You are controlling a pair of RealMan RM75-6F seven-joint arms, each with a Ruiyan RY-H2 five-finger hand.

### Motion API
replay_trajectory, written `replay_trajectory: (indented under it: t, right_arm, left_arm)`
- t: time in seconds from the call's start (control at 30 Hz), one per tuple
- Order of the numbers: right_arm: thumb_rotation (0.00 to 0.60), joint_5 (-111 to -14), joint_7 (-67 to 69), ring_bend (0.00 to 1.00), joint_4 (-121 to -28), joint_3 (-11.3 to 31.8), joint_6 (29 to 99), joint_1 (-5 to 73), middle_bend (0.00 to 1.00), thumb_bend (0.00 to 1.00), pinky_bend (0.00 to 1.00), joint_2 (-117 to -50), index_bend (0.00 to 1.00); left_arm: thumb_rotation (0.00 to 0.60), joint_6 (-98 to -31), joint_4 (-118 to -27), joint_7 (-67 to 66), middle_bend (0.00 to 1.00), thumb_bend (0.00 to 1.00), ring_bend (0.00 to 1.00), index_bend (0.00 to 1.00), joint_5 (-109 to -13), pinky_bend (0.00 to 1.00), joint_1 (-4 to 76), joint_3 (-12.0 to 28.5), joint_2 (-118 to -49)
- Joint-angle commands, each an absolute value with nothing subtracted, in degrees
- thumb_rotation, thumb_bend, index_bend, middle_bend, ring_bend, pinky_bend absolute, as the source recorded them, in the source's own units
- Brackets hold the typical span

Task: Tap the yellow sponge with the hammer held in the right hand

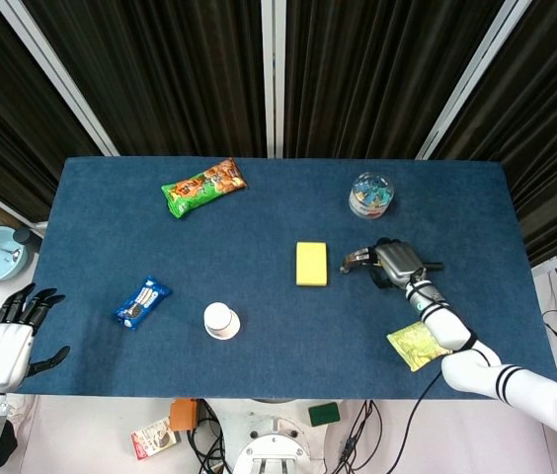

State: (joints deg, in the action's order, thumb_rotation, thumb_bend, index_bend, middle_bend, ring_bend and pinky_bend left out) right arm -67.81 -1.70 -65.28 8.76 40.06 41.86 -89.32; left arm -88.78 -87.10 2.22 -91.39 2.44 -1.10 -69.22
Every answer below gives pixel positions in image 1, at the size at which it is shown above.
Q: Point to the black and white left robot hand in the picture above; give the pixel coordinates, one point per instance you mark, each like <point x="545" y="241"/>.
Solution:
<point x="2" y="353"/>

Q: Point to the silver and black right robot hand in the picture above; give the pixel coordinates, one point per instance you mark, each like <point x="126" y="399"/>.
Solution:
<point x="399" y="261"/>

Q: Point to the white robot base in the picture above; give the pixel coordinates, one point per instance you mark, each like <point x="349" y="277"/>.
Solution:
<point x="278" y="444"/>

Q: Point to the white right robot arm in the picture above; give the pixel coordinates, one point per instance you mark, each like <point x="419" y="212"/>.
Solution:
<point x="456" y="331"/>

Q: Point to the yellow sponge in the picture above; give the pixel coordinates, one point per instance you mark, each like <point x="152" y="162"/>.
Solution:
<point x="312" y="264"/>

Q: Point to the clear jar of binder clips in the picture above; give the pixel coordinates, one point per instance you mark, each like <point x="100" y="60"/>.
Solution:
<point x="370" y="196"/>

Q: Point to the yellow green snack packet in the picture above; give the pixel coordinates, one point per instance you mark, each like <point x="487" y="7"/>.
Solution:
<point x="414" y="344"/>

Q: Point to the black cup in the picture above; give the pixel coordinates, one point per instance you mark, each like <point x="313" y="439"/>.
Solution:
<point x="26" y="238"/>

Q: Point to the blue tablecloth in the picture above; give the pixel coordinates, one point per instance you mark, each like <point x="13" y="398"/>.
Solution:
<point x="278" y="321"/>

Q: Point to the blue cookie pack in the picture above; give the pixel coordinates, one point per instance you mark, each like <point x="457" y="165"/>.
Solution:
<point x="141" y="302"/>

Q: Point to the red white snack box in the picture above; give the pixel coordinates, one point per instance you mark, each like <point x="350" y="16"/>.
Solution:
<point x="155" y="438"/>

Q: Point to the white paper cup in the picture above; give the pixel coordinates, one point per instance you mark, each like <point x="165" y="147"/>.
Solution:
<point x="221" y="321"/>

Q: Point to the orange box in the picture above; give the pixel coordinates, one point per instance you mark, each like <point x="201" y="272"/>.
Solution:
<point x="183" y="415"/>

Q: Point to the green orange snack bag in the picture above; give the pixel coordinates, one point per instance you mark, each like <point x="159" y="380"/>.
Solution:
<point x="203" y="189"/>

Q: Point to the white partition frame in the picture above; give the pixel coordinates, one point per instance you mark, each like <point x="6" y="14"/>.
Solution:
<point x="471" y="81"/>
<point x="56" y="79"/>
<point x="273" y="79"/>

